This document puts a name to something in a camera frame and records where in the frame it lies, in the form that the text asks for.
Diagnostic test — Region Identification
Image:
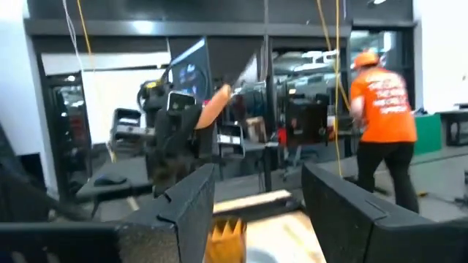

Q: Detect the yellow hanging cable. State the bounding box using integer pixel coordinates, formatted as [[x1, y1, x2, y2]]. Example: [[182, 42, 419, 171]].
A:
[[75, 0, 97, 72], [316, 0, 351, 110]]

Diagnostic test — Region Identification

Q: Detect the brown cardboard box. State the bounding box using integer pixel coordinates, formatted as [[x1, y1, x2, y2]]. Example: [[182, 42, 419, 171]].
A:
[[246, 116, 268, 143]]

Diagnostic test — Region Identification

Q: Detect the green box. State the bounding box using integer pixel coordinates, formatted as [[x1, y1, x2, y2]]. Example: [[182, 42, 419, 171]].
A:
[[414, 113, 443, 156]]

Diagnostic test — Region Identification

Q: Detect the dark tilted monitor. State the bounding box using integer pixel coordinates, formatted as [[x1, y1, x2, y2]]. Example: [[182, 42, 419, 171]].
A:
[[168, 36, 213, 103]]

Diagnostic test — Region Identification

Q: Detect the orange plastic fork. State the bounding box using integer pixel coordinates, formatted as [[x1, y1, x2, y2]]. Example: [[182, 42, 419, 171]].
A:
[[204, 216, 248, 263]]

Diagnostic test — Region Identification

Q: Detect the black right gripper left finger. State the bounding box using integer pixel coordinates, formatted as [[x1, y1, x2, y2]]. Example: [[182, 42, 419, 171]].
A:
[[0, 163, 216, 263]]

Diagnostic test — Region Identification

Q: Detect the person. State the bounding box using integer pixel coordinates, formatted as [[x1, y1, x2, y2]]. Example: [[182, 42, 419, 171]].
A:
[[349, 50, 420, 215]]

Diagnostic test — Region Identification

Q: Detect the black table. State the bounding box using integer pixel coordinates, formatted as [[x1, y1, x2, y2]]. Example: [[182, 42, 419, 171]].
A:
[[437, 107, 468, 147]]

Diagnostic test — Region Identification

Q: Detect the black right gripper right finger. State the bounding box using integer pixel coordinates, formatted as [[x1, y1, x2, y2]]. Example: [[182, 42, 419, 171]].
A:
[[301, 163, 468, 263]]

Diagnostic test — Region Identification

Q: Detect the black computer mouse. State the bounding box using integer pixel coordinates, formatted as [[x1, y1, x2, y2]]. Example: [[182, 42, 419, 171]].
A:
[[93, 174, 128, 187]]

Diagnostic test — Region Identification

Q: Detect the black equipment cabinet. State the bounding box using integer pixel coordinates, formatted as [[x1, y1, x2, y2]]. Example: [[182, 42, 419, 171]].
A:
[[284, 94, 328, 147]]

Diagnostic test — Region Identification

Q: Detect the white hanging cable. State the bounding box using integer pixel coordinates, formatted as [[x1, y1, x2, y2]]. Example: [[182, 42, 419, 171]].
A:
[[61, 0, 85, 70]]

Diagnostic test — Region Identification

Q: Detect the black equipment crate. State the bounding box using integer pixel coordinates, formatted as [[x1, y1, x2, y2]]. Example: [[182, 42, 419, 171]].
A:
[[111, 107, 142, 142]]

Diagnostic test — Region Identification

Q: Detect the black desk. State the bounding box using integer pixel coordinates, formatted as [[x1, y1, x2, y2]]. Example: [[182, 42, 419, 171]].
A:
[[75, 155, 154, 205]]

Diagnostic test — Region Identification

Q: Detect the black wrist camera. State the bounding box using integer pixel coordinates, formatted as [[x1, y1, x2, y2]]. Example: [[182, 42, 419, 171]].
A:
[[166, 91, 197, 113]]

